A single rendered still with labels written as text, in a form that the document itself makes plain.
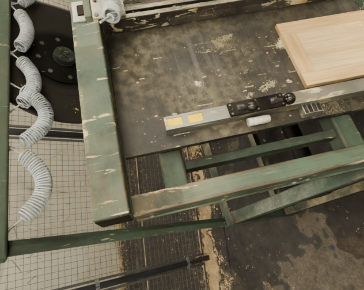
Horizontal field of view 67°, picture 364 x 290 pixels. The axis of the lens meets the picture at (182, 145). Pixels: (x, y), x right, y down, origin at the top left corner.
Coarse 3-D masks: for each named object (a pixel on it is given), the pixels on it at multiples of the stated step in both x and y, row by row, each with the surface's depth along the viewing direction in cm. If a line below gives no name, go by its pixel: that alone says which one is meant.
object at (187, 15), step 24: (96, 0) 103; (120, 0) 104; (192, 0) 110; (216, 0) 112; (240, 0) 110; (264, 0) 113; (288, 0) 116; (312, 0) 119; (120, 24) 107; (144, 24) 110; (168, 24) 113
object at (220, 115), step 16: (352, 80) 99; (304, 96) 96; (320, 96) 96; (336, 96) 97; (352, 96) 100; (192, 112) 93; (208, 112) 93; (224, 112) 93; (256, 112) 93; (272, 112) 96; (176, 128) 90; (192, 128) 93
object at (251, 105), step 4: (252, 100) 81; (240, 104) 92; (248, 104) 81; (252, 104) 81; (256, 104) 81; (240, 108) 92; (244, 108) 92; (248, 108) 81; (252, 108) 81; (256, 108) 81
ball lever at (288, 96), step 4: (288, 92) 83; (284, 96) 83; (288, 96) 82; (292, 96) 82; (272, 100) 93; (276, 100) 91; (280, 100) 88; (284, 100) 83; (288, 100) 82; (292, 100) 82; (288, 104) 83
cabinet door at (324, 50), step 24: (288, 24) 113; (312, 24) 113; (336, 24) 113; (360, 24) 114; (288, 48) 108; (312, 48) 108; (336, 48) 108; (360, 48) 109; (312, 72) 103; (336, 72) 103; (360, 72) 103
